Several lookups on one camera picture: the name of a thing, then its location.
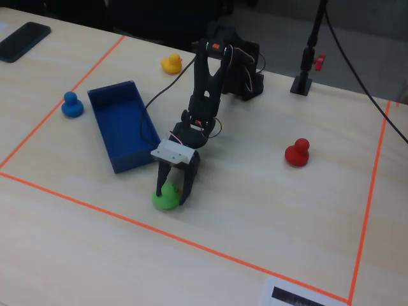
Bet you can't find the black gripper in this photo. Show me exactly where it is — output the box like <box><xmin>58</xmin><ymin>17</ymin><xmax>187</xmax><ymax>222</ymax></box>
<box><xmin>156</xmin><ymin>120</ymin><xmax>213</xmax><ymax>206</ymax></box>

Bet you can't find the green rubber duck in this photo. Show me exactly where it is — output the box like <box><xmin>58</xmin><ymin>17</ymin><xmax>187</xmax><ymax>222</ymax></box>
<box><xmin>151</xmin><ymin>182</ymin><xmax>181</xmax><ymax>211</ymax></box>

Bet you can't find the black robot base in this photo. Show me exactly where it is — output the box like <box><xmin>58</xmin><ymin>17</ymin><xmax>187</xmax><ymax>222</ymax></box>
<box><xmin>207</xmin><ymin>21</ymin><xmax>265</xmax><ymax>101</ymax></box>

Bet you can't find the blue open box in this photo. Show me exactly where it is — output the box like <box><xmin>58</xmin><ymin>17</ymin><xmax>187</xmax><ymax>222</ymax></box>
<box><xmin>87</xmin><ymin>80</ymin><xmax>162</xmax><ymax>175</ymax></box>

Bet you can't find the yellow rubber duck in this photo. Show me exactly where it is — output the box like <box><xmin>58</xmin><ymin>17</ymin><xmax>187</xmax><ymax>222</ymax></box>
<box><xmin>160</xmin><ymin>53</ymin><xmax>183</xmax><ymax>75</ymax></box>

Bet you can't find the red rubber duck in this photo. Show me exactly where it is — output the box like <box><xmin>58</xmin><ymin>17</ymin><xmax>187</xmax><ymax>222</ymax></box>
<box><xmin>284</xmin><ymin>138</ymin><xmax>310</xmax><ymax>168</ymax></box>

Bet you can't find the blue rubber duck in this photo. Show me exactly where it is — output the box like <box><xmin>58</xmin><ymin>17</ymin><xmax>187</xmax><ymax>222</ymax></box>
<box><xmin>61</xmin><ymin>91</ymin><xmax>85</xmax><ymax>119</ymax></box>

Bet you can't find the orange tape strip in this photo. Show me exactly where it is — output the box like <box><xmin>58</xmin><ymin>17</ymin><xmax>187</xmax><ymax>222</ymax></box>
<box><xmin>0</xmin><ymin>171</ymin><xmax>351</xmax><ymax>303</ymax></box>
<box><xmin>347</xmin><ymin>100</ymin><xmax>391</xmax><ymax>305</ymax></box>
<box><xmin>0</xmin><ymin>35</ymin><xmax>126</xmax><ymax>170</ymax></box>

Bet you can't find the white printed paper sheet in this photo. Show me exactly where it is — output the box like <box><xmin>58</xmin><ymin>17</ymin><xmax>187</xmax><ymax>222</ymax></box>
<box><xmin>259</xmin><ymin>275</ymin><xmax>350</xmax><ymax>306</ymax></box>

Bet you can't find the dark smartphone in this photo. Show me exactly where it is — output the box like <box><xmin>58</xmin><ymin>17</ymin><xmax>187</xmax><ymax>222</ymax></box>
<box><xmin>0</xmin><ymin>21</ymin><xmax>52</xmax><ymax>63</ymax></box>

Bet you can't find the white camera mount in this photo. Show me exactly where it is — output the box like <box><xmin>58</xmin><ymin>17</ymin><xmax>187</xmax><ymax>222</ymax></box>
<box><xmin>150</xmin><ymin>138</ymin><xmax>197</xmax><ymax>166</ymax></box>

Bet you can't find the thin black camera cable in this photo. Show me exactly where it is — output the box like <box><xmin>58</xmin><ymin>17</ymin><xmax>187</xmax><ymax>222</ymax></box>
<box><xmin>140</xmin><ymin>57</ymin><xmax>196</xmax><ymax>148</ymax></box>

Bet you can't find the black camera stand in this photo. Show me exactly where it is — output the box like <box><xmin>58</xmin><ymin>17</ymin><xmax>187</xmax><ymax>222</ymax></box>
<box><xmin>289</xmin><ymin>0</ymin><xmax>329</xmax><ymax>97</ymax></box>

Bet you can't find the thick black cable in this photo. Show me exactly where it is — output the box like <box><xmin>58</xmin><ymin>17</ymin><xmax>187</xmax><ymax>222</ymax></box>
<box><xmin>324</xmin><ymin>6</ymin><xmax>408</xmax><ymax>144</ymax></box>

